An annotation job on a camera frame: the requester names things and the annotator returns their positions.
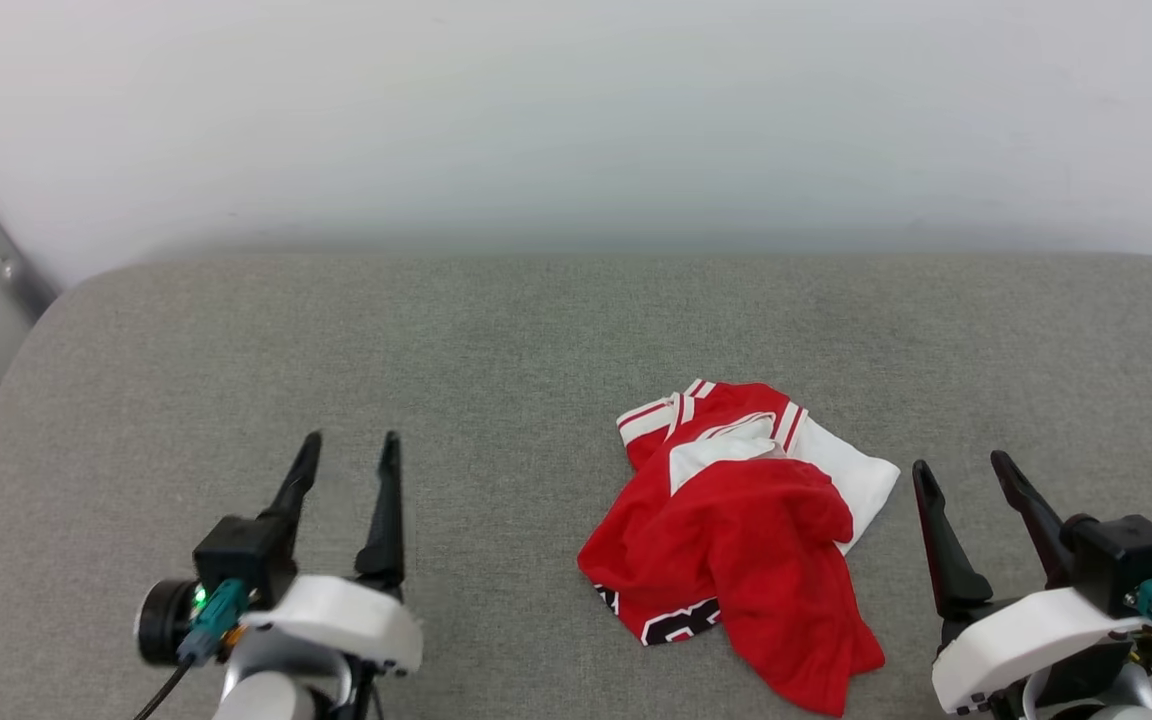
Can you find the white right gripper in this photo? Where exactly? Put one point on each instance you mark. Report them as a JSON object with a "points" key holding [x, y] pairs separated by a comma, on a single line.
{"points": [[1026, 640]]}

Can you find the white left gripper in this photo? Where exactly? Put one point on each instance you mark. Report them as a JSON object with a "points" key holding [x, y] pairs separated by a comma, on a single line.
{"points": [[336, 615]]}

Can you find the red and white jersey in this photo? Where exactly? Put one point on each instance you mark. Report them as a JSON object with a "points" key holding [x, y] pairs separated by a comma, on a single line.
{"points": [[736, 520]]}

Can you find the grey fabric sofa cushion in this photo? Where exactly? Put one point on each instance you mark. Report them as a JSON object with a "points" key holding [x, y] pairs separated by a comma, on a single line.
{"points": [[436, 350]]}

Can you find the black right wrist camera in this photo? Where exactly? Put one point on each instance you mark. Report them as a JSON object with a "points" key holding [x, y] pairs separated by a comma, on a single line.
{"points": [[1126, 560]]}

